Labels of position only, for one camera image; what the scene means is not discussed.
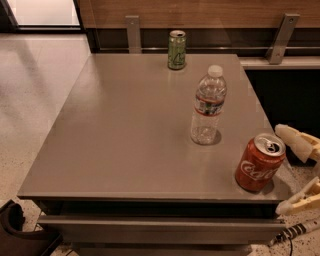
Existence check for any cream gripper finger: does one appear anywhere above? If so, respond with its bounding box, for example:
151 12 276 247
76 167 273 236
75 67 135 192
276 177 320 215
275 124 320 163

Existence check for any red coke can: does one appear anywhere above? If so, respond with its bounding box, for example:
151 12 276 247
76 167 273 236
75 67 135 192
235 133 286 192

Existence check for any green soda can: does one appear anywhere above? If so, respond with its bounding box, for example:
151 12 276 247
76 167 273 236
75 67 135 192
168 30 186 70

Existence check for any clear plastic water bottle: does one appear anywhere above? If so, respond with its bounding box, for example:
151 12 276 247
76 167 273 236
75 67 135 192
190 65 227 145

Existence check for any dark chair at corner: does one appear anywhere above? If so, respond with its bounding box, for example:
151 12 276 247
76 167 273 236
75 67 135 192
0 200 62 256

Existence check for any striped cable on floor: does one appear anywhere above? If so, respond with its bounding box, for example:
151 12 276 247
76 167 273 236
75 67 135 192
268 218 320 248

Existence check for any right metal wall bracket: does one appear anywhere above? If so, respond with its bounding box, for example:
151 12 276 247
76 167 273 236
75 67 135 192
265 13 300 65

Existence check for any metal wall bracket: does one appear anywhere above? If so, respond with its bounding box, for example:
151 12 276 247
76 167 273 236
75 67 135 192
265 13 300 65
125 15 142 54

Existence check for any left metal wall bracket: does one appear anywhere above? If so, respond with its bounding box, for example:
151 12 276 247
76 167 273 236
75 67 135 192
125 15 142 54

